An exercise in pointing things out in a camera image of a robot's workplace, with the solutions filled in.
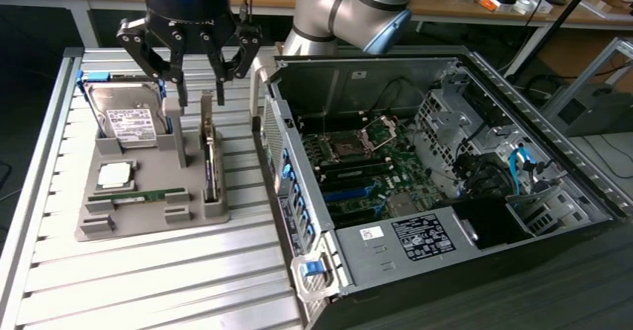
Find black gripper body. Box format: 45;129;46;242
137;0;239;55

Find graphics card with black fan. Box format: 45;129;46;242
198;89;222;203

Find hard disk in blue caddy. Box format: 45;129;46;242
74;69;174;149

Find metal socket cover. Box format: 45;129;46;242
358;116;399;151

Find silver CPU chip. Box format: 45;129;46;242
95;162;137;190

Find black RAM slot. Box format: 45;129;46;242
319;170;384;183
318;160;395;172

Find green RAM stick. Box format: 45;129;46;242
87;187;189;202

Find metal drive cage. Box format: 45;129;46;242
411;85;495;149

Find green motherboard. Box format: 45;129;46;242
298;114;446;227

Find grey parts rack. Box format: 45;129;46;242
73;88;231;242

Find black expansion slot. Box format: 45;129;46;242
327;202;380;222

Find orange and white box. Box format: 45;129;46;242
476;0;515;12

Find grey chipset heatsink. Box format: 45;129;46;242
387;192;420;214

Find black pole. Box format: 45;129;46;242
500;0;608;82

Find white device box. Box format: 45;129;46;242
511;0;554;16

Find grey power supply unit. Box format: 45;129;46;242
331;206;488;297

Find grey computer tower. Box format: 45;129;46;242
540;81;633;138

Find grey disk bay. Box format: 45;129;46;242
503;185;611;239

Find open PC case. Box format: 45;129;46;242
249;46;627;330

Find black wire bundle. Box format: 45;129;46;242
451;151;512;199

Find blue wire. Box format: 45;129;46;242
506;146;538;197

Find aluminium profile frame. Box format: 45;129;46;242
538;36;633;105

